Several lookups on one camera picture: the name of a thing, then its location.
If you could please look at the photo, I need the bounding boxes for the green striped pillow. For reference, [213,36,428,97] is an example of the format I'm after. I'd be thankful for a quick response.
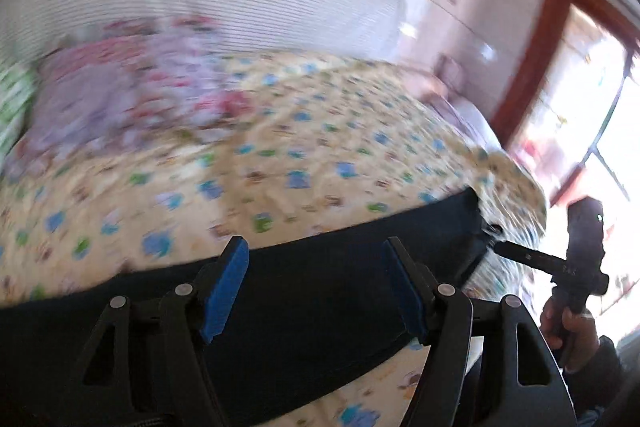
[0,59,41,158]

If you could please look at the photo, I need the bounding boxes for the wooden door frame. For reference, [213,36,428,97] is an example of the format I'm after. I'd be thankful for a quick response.
[490,0,640,208]

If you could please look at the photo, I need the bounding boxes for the person's right forearm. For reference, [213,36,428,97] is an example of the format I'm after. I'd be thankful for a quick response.
[562,334,631,420]

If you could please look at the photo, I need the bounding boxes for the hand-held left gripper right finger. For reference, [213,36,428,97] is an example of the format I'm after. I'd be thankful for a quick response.
[381,237,576,427]

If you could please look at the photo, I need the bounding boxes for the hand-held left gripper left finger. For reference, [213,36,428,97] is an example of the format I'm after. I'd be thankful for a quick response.
[64,236,250,427]

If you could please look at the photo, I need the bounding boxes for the dark navy pants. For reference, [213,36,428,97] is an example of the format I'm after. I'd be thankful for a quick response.
[0,186,493,427]

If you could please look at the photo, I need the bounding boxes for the yellow patterned bed sheet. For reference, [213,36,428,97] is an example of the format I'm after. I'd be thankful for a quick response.
[0,53,548,427]

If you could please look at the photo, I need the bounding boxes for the person's right hand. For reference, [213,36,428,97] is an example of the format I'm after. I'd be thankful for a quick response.
[539,293,601,375]

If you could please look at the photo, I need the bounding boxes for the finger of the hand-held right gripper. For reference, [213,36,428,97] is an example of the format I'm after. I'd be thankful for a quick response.
[484,223,553,282]

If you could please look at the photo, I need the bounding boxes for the pink floral blanket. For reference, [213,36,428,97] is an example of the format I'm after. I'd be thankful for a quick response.
[2,16,261,178]

